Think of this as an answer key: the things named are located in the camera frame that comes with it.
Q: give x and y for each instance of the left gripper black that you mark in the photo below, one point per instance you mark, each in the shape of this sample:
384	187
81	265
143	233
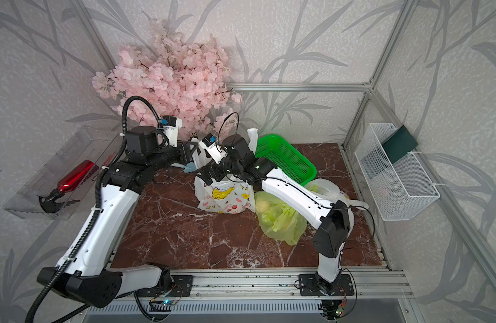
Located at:
186	153

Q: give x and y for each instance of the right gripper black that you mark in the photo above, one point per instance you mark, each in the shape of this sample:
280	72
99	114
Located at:
205	176

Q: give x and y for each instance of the green avocado plastic bag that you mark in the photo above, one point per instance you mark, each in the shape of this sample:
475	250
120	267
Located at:
278	220

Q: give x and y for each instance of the white printed plastic bag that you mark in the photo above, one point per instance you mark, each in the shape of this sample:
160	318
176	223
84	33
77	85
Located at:
326	189

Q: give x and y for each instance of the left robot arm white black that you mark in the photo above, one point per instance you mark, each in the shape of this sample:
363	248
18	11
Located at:
82	274

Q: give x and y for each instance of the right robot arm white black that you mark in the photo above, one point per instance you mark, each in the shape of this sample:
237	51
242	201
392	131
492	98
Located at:
280	188

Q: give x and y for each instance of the green plastic basket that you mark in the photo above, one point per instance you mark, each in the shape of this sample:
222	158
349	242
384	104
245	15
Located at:
276	149

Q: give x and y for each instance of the light blue plastic scoop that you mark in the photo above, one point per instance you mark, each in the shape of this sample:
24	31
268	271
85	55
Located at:
188	168

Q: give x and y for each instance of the pink cherry blossom bouquet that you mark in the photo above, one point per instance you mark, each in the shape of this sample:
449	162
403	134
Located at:
179	79

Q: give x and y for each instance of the red spray bottle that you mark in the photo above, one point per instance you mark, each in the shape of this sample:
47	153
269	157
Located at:
52	203

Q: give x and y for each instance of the dark green card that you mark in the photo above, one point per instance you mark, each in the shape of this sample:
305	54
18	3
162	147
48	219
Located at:
399	144

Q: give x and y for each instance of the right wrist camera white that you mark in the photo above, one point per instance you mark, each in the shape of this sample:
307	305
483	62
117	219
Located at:
210	145

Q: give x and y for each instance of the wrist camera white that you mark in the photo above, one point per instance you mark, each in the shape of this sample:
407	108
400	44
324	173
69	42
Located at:
210	145
171	126

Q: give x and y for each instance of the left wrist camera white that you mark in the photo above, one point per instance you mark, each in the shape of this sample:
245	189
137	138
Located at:
171	126

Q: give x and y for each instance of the clear wall tray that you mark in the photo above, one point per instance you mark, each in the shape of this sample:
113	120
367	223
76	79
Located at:
98	146

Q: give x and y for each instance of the white wire mesh basket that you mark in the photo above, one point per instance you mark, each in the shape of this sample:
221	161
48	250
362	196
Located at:
401	189

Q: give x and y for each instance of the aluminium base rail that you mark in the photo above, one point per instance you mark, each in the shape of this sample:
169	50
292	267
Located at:
370	282

